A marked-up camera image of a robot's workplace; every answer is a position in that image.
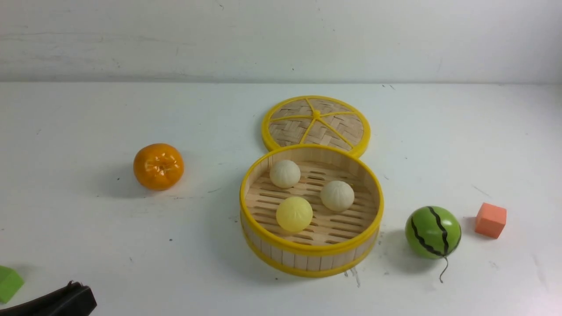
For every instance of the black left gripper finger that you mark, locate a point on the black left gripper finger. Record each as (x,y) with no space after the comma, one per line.
(74,299)

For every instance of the cream toy bun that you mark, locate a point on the cream toy bun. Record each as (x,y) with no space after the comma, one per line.
(285,174)

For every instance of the white toy bun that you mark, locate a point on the white toy bun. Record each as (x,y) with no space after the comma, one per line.
(337,196)

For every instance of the woven bamboo steamer lid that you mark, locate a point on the woven bamboo steamer lid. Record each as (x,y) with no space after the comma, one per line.
(313,119)

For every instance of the green foam block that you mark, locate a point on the green foam block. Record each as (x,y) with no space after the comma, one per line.
(10,283)

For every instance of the orange toy tangerine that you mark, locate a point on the orange toy tangerine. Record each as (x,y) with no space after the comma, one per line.
(158,166)

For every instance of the yellow toy bun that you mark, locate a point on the yellow toy bun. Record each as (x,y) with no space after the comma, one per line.
(294,214)

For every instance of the green toy watermelon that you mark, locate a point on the green toy watermelon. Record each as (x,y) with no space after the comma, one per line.
(433,232)

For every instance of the orange foam cube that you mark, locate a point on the orange foam cube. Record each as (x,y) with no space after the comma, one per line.
(490,220)

